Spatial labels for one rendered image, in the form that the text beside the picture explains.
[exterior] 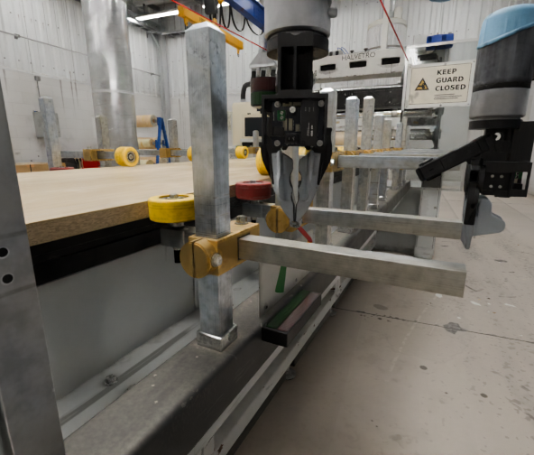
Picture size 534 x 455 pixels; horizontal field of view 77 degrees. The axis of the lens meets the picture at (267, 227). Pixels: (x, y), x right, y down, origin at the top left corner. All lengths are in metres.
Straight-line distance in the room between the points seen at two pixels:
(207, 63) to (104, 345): 0.47
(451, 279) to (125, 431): 0.38
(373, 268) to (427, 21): 9.48
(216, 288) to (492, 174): 0.46
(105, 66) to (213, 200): 4.27
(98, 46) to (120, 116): 0.76
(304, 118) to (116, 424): 0.38
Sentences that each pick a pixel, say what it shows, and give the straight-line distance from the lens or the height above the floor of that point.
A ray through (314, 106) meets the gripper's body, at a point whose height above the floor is 1.03.
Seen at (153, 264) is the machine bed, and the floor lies 0.77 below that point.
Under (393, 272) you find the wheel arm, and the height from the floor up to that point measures 0.84.
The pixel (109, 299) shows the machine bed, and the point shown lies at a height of 0.74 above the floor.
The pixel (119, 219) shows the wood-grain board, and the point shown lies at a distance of 0.55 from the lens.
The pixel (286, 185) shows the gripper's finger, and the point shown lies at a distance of 0.44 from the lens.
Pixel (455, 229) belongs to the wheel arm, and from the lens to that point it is 0.66.
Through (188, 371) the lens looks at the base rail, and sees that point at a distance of 0.49.
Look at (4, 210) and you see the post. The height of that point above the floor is 0.95.
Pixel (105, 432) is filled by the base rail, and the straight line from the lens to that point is 0.44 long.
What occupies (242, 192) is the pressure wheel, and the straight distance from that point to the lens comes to 0.74.
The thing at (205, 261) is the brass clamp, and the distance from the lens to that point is 0.44.
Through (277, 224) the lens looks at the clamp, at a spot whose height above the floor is 0.84.
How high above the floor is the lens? 0.99
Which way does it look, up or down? 14 degrees down
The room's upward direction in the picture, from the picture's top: straight up
